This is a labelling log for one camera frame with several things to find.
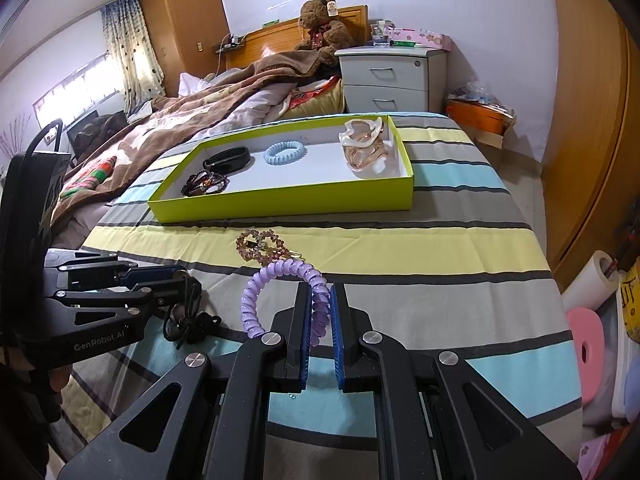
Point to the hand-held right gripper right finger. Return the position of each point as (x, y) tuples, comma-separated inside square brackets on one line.
[(339, 330)]

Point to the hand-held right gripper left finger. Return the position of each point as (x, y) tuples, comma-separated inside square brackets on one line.
[(304, 330)]

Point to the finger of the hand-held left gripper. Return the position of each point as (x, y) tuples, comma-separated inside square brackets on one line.
[(170, 292), (150, 273)]

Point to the rhinestone hair clip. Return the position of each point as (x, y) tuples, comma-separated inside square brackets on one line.
[(260, 250)]

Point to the green cardboard box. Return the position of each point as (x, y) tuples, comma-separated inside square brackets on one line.
[(280, 205)]

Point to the black fitness band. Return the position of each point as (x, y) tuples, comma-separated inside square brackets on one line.
[(243, 152)]

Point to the clear hair claw clip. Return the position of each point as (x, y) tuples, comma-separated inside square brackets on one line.
[(365, 160)]

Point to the person's left forearm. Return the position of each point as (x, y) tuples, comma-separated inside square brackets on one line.
[(22, 425)]

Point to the person's left hand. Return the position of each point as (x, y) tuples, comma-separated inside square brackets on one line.
[(59, 379)]

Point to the striped tablecloth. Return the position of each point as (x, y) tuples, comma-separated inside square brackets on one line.
[(400, 260)]

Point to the window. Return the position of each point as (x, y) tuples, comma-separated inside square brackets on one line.
[(80, 90)]

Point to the brown printed blanket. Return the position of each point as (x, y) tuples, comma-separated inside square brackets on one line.
[(165, 120)]

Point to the dotted curtain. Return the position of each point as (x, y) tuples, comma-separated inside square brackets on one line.
[(135, 50)]

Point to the white floral quilt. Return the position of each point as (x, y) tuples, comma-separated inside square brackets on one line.
[(260, 100)]

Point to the yellow pillow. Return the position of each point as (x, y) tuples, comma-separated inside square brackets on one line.
[(320, 102)]

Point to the power strip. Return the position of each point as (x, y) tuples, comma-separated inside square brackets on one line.
[(227, 44)]

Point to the wooden headboard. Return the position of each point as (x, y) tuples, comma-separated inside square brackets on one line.
[(260, 45)]

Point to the orange box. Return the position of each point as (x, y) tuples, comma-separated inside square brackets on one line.
[(475, 115)]

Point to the white paper roll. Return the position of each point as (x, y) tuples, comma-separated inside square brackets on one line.
[(590, 280)]

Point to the grey nightstand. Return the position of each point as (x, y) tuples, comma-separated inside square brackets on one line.
[(385, 75)]

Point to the tall wooden cabinet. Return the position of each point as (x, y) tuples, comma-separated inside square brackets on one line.
[(185, 10)]

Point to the clear plastic bag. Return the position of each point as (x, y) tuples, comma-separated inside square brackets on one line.
[(475, 91)]

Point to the pink flowered box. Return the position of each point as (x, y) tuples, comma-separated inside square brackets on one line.
[(425, 39)]

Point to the brown teddy bear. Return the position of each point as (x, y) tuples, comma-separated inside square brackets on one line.
[(320, 20)]

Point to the wooden wardrobe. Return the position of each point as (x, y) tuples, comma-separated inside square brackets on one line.
[(585, 110)]

